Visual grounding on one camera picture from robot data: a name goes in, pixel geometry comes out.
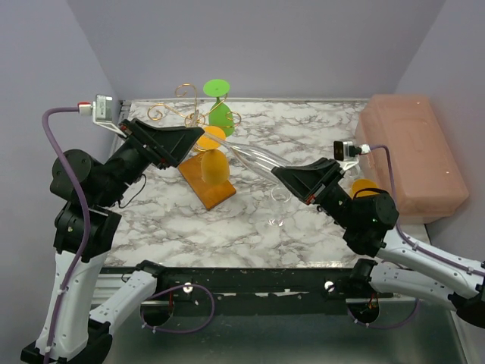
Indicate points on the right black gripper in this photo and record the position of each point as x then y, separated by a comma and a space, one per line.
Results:
312, 182

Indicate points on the clear wine glass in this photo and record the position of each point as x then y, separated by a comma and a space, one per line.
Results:
256, 159
277, 205

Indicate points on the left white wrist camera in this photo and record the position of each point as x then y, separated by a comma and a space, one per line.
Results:
101, 112

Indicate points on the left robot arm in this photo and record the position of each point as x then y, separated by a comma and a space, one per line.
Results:
74, 332

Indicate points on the orange wine glass on table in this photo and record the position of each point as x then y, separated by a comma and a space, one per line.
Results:
364, 187

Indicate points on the green wine glass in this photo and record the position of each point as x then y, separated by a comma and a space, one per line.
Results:
220, 114

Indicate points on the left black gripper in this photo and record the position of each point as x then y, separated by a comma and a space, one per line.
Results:
162, 145

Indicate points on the orange hanging wine glass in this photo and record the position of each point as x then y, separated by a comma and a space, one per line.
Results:
214, 165

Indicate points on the clear glass on table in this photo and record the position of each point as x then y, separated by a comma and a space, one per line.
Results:
353, 171

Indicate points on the black mounting rail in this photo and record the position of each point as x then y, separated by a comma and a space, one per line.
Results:
259, 291

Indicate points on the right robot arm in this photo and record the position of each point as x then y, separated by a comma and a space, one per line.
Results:
392, 262

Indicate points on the wooden rack base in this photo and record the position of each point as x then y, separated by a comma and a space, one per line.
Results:
210, 195

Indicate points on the pink plastic storage box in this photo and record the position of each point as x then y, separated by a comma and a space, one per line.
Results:
411, 157

